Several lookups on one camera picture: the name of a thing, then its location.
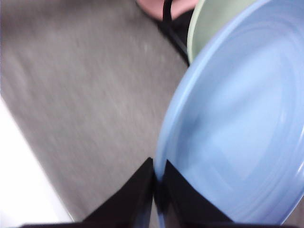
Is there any light green plate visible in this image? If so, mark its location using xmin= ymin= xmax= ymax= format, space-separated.
xmin=187 ymin=0 xmax=269 ymax=65

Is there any pink plate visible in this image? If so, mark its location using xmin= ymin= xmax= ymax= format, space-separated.
xmin=136 ymin=0 xmax=198 ymax=21

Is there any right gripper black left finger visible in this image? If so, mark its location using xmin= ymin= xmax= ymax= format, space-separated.
xmin=21 ymin=157 xmax=157 ymax=228

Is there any black plastic dish rack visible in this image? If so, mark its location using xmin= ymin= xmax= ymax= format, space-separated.
xmin=156 ymin=0 xmax=191 ymax=67

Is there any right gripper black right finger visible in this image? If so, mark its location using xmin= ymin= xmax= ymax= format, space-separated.
xmin=154 ymin=159 xmax=288 ymax=228

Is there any blue plate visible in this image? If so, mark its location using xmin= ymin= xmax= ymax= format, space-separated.
xmin=153 ymin=0 xmax=304 ymax=228

